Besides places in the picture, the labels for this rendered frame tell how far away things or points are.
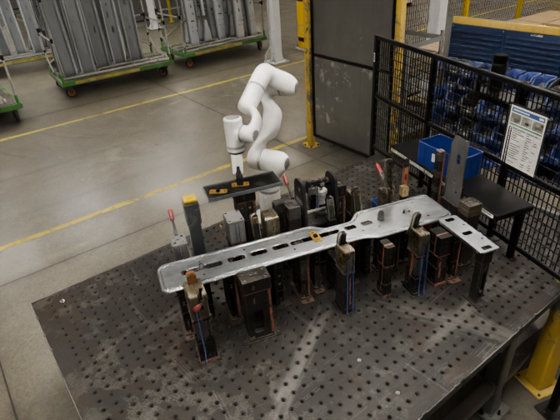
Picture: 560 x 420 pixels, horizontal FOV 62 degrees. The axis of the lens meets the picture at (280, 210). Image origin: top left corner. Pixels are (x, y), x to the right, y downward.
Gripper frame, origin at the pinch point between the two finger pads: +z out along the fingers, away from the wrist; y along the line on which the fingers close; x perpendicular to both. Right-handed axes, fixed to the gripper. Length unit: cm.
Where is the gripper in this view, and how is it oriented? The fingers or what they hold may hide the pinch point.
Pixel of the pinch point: (239, 179)
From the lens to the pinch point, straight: 225.4
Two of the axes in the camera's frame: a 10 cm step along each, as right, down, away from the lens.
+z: 0.6, 8.5, 5.2
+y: 1.0, 5.2, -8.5
